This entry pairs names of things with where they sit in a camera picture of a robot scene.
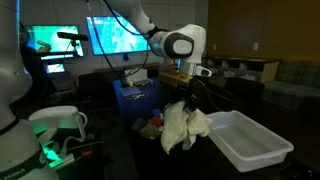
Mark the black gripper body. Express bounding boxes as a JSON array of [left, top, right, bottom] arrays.
[[173, 79, 197, 112]]

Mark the white towel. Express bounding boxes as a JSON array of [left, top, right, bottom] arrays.
[[161, 101, 212, 154]]

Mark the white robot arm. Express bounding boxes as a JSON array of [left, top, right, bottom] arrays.
[[0, 0, 206, 180]]

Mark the clear plastic bin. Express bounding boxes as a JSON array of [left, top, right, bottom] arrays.
[[207, 111, 294, 172]]

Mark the wooden shelf cabinet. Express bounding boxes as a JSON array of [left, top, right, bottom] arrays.
[[203, 57, 280, 87]]

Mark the orange toy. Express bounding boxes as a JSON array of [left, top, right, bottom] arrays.
[[148, 117, 163, 127]]

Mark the brown plush toy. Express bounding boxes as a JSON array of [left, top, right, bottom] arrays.
[[140, 124, 161, 139]]

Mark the white box on desk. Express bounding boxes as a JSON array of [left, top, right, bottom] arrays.
[[125, 68, 148, 85]]

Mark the plaid sofa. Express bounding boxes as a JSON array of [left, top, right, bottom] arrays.
[[263, 60, 320, 110]]

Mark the small laptop screen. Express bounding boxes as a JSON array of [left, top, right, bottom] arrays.
[[47, 63, 65, 74]]

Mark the person in dark clothes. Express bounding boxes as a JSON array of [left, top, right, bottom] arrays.
[[19, 26, 56, 101]]

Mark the right wall monitor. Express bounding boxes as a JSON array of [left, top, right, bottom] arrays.
[[86, 16, 150, 55]]

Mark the wall monitor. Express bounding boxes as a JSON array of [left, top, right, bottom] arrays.
[[86, 16, 150, 55], [25, 25, 83, 60]]

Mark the black camera on tripod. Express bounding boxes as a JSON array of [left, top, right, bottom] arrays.
[[57, 32, 89, 56]]

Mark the orange handled tool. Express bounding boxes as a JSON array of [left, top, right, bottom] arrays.
[[49, 150, 93, 170]]

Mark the left wall monitor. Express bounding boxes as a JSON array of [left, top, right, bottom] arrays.
[[25, 25, 83, 60]]

